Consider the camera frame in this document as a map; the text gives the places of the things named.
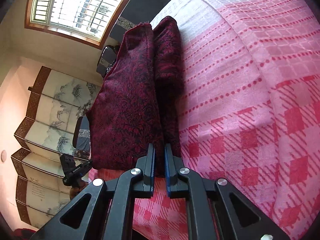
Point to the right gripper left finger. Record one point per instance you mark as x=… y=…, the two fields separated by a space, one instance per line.
x=104 y=209

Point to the dark red floral garment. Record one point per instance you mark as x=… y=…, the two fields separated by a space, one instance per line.
x=136 y=105

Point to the person's left hand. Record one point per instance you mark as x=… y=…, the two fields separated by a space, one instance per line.
x=74 y=191

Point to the wood framed main window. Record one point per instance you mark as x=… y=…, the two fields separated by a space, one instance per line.
x=86 y=21

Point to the painted folding screen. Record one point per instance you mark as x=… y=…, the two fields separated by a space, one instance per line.
x=50 y=128

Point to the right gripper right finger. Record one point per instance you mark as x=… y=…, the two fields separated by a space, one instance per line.
x=216 y=209

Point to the pink checked bed sheet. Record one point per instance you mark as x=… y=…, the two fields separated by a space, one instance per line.
x=250 y=107

